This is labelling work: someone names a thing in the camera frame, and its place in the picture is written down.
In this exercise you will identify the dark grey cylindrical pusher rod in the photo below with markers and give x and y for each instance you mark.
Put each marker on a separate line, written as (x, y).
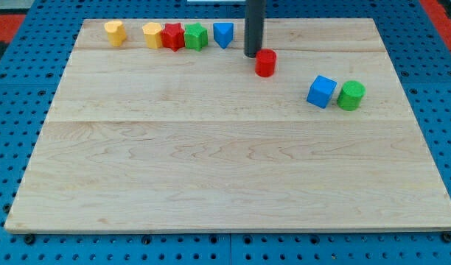
(254, 26)

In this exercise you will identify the blue triangle block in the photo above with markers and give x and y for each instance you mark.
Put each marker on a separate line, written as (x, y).
(223, 33)

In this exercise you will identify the green star block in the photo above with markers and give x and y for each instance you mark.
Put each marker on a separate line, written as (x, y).
(195, 36)

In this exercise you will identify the red star block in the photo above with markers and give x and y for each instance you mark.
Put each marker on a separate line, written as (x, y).
(172, 36)

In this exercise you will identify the red cylinder block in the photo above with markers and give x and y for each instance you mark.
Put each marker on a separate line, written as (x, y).
(265, 62)

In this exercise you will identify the blue cube block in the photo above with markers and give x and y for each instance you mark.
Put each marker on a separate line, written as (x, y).
(321, 91)

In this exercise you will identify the yellow pentagon block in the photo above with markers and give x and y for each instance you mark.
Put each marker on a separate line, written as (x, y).
(152, 35)

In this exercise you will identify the green cylinder block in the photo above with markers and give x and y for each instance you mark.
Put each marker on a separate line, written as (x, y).
(350, 95)

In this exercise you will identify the yellow heart block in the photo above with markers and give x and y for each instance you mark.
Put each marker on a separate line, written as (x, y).
(116, 32)

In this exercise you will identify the light wooden board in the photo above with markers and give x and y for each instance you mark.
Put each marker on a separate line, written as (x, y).
(151, 141)

